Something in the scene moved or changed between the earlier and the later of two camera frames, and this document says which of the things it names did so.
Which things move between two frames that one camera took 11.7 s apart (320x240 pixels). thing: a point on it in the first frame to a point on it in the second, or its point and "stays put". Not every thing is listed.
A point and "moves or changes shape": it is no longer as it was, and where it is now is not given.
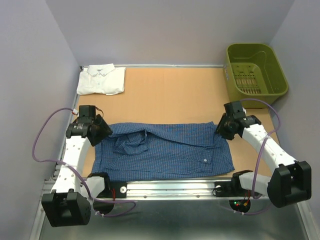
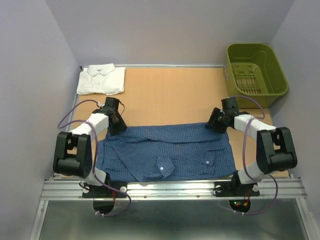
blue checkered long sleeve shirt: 162,150 moves or changes shape
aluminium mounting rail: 195,190 stays put
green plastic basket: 252,71 stays put
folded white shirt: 103,78 stays put
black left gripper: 105,130 to 121,125
